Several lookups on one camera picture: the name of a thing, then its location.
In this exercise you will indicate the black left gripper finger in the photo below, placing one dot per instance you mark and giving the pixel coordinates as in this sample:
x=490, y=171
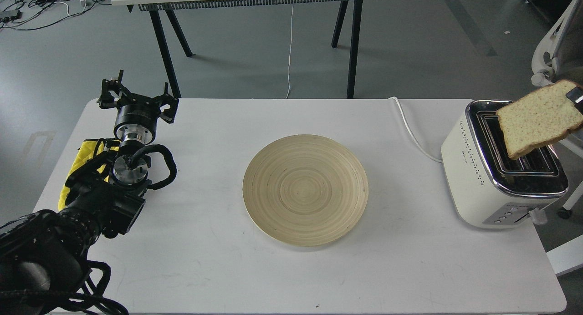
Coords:
x=167, y=105
x=114, y=94

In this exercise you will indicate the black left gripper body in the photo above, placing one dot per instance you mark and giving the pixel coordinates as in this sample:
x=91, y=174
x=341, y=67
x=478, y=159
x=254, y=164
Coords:
x=137, y=118

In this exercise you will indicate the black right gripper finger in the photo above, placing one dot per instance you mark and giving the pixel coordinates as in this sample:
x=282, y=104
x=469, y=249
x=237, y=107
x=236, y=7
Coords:
x=575, y=95

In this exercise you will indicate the slice of white bread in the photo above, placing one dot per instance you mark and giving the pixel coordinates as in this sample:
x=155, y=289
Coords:
x=541, y=118

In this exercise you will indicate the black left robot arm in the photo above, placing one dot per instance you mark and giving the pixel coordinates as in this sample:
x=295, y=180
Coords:
x=44, y=255

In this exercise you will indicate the cream and chrome toaster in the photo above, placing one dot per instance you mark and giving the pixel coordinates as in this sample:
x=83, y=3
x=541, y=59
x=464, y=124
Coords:
x=490, y=190

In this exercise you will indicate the yellow cloth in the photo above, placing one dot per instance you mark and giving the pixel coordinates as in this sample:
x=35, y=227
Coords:
x=88, y=150

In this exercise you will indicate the white table with black legs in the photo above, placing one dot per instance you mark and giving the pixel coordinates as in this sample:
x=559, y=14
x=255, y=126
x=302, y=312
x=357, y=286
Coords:
x=155, y=7

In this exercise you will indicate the round wooden plate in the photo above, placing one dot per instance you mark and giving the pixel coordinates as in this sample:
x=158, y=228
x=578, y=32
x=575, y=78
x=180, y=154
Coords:
x=305, y=190

